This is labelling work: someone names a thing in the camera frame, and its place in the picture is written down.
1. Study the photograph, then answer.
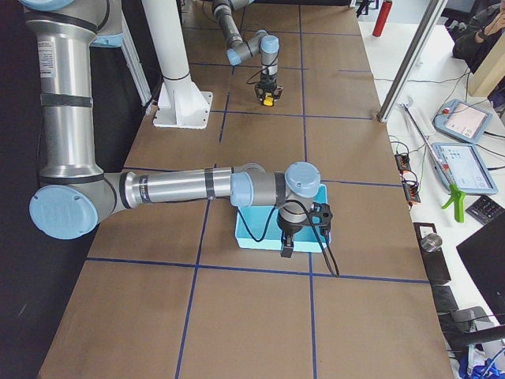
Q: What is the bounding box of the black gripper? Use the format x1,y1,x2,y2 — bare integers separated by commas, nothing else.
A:
255,72,283,101
277,205,312,258

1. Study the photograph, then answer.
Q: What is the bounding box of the yellow beetle toy car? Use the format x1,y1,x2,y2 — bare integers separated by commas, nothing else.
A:
262,92,275,107

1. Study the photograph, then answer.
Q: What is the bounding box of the turquoise plastic storage bin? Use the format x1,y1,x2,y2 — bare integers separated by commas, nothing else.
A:
230,182,331,254

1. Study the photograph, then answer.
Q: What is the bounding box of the silver metal cup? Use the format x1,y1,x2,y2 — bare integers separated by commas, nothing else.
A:
420,233,443,253

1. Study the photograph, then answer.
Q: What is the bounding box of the red cylinder bottle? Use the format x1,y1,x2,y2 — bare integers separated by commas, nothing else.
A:
372,0,393,37

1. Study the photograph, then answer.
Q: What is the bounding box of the lower teach pendant tablet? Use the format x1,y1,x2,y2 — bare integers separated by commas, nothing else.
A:
432,142,499,195

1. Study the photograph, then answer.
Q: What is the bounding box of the teach pendant tablet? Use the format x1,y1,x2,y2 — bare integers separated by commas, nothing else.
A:
433,99,492,144
432,142,499,195

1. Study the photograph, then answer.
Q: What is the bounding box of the upper teach pendant tablet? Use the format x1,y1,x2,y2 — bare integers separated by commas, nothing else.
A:
433,99,492,144

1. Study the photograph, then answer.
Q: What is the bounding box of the black calculator keypad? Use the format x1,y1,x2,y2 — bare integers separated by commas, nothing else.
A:
466,196,493,225

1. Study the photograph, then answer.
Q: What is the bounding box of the seated person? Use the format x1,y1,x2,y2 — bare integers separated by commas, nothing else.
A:
452,1,504,73

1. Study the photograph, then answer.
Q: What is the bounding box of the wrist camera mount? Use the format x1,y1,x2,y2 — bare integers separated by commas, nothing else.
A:
309,202,333,236

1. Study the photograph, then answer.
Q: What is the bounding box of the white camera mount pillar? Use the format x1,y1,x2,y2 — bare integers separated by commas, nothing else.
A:
142,0,213,129

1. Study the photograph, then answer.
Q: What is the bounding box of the aluminium frame post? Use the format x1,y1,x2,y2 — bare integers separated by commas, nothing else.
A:
377,0,447,123

